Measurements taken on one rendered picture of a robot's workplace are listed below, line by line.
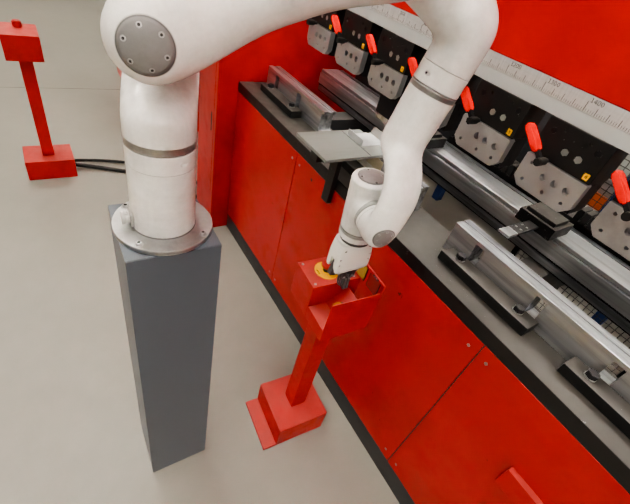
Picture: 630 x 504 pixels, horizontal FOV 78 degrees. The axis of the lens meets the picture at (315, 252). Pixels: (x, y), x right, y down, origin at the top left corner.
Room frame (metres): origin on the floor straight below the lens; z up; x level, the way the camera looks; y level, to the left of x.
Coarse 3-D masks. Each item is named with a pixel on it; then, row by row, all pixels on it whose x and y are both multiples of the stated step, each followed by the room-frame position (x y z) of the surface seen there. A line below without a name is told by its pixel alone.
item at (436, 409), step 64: (256, 128) 1.67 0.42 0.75; (256, 192) 1.61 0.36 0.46; (320, 192) 1.26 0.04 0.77; (256, 256) 1.54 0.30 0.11; (320, 256) 1.18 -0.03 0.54; (384, 256) 0.97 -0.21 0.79; (384, 320) 0.89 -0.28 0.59; (448, 320) 0.76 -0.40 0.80; (384, 384) 0.80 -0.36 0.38; (448, 384) 0.69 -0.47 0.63; (512, 384) 0.60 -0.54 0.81; (384, 448) 0.71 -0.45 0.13; (448, 448) 0.60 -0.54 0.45; (512, 448) 0.53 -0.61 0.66; (576, 448) 0.48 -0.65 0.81
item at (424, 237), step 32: (256, 96) 1.73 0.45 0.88; (288, 128) 1.49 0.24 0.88; (416, 224) 1.06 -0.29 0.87; (416, 256) 0.90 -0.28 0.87; (448, 288) 0.80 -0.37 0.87; (480, 320) 0.71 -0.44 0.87; (512, 352) 0.64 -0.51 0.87; (544, 352) 0.67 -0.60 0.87; (544, 384) 0.57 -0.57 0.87; (576, 416) 0.51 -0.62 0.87; (608, 448) 0.46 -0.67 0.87
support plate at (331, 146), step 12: (300, 132) 1.20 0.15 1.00; (312, 132) 1.23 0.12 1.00; (324, 132) 1.26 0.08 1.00; (336, 132) 1.29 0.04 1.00; (360, 132) 1.34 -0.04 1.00; (312, 144) 1.14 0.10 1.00; (324, 144) 1.17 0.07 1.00; (336, 144) 1.19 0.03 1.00; (348, 144) 1.22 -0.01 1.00; (324, 156) 1.09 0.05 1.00; (336, 156) 1.11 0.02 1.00; (348, 156) 1.13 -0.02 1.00; (360, 156) 1.16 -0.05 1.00; (372, 156) 1.19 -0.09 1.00
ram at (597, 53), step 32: (512, 0) 1.08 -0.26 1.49; (544, 0) 1.03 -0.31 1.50; (576, 0) 0.98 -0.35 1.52; (608, 0) 0.94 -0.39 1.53; (416, 32) 1.26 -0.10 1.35; (512, 32) 1.05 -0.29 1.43; (544, 32) 1.00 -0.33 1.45; (576, 32) 0.95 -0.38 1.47; (608, 32) 0.91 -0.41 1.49; (480, 64) 1.08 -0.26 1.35; (544, 64) 0.97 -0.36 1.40; (576, 64) 0.93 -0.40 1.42; (608, 64) 0.89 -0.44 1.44; (544, 96) 0.94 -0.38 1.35; (608, 96) 0.86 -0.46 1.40; (608, 128) 0.83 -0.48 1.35
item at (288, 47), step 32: (288, 32) 2.00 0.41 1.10; (224, 64) 1.80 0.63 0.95; (256, 64) 1.91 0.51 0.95; (288, 64) 2.02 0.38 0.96; (320, 64) 2.15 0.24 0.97; (224, 96) 1.81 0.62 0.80; (320, 96) 2.18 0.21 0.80; (224, 128) 1.82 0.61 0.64; (224, 160) 1.82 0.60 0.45; (224, 192) 1.83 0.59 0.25; (224, 224) 1.84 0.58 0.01
